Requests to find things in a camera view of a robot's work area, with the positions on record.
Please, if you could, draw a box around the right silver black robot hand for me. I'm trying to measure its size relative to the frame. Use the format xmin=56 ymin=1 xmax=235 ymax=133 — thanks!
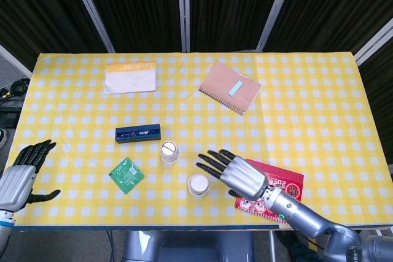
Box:
xmin=195 ymin=148 xmax=268 ymax=201

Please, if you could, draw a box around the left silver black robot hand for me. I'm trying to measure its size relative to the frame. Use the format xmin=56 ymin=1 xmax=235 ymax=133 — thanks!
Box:
xmin=0 ymin=139 xmax=61 ymax=214

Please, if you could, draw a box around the paper cup with large flower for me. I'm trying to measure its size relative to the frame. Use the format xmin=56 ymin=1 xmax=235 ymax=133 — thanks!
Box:
xmin=187 ymin=174 xmax=211 ymax=197

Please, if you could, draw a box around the paper cup with line mark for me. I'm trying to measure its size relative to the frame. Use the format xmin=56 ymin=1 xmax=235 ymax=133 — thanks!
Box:
xmin=160 ymin=141 xmax=181 ymax=164

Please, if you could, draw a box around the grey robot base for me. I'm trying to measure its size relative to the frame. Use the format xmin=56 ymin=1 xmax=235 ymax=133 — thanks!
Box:
xmin=122 ymin=230 xmax=255 ymax=262

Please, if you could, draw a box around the brown spiral notebook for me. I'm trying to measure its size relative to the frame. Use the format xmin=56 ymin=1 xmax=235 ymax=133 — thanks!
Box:
xmin=198 ymin=61 xmax=262 ymax=117

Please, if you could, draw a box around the red cartoon spiral calendar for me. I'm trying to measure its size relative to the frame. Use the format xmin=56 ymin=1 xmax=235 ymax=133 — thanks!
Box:
xmin=235 ymin=158 xmax=305 ymax=225

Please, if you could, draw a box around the black floor box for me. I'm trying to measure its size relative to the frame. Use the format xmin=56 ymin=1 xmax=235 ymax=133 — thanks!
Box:
xmin=0 ymin=110 xmax=21 ymax=128

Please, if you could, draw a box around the yellow white checked tablecloth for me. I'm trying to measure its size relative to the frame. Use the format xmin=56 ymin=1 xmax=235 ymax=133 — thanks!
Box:
xmin=0 ymin=52 xmax=393 ymax=229

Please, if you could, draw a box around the green foil packet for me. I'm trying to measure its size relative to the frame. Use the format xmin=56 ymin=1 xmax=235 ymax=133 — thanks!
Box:
xmin=109 ymin=156 xmax=146 ymax=196

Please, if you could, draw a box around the dark blue long box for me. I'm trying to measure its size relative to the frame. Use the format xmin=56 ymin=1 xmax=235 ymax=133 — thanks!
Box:
xmin=115 ymin=123 xmax=163 ymax=144

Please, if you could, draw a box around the white notepad with orange header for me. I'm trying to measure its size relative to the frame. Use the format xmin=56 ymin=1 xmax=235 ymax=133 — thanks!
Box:
xmin=103 ymin=61 xmax=157 ymax=95

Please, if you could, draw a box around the black cable bundle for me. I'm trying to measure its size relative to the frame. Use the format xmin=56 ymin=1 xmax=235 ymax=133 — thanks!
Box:
xmin=0 ymin=77 xmax=31 ymax=100

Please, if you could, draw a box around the white metal frame post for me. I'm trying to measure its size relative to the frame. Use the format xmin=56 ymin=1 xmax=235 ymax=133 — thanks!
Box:
xmin=255 ymin=0 xmax=300 ymax=52
xmin=0 ymin=43 xmax=33 ymax=79
xmin=66 ymin=0 xmax=116 ymax=53
xmin=354 ymin=24 xmax=393 ymax=66
xmin=177 ymin=0 xmax=191 ymax=53

